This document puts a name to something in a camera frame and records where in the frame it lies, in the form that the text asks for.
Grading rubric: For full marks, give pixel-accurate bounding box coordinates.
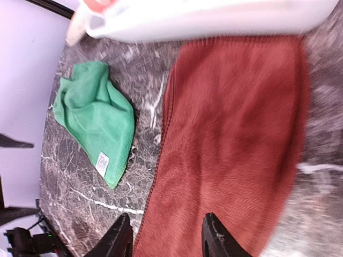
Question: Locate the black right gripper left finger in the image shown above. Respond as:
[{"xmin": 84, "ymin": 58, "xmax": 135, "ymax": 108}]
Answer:
[{"xmin": 85, "ymin": 213, "xmax": 133, "ymax": 257}]

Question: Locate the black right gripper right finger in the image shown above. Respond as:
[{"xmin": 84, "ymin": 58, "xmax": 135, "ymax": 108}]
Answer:
[{"xmin": 202, "ymin": 213, "xmax": 251, "ymax": 257}]

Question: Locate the brown towel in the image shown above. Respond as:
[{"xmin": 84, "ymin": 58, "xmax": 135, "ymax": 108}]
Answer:
[{"xmin": 133, "ymin": 36, "xmax": 309, "ymax": 256}]

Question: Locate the orange bunny pattern towel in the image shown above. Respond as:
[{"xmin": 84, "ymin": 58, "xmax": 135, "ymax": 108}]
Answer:
[{"xmin": 84, "ymin": 0, "xmax": 117, "ymax": 13}]

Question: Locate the green microfibre towel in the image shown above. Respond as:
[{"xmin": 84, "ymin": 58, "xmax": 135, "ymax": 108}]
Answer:
[{"xmin": 53, "ymin": 62, "xmax": 135, "ymax": 189}]

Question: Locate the grey plastic basin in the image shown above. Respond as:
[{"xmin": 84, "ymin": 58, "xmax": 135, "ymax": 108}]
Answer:
[{"xmin": 78, "ymin": 0, "xmax": 338, "ymax": 42}]

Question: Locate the left black frame post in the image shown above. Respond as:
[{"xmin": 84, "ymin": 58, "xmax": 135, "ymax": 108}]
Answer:
[{"xmin": 26, "ymin": 0, "xmax": 74, "ymax": 20}]

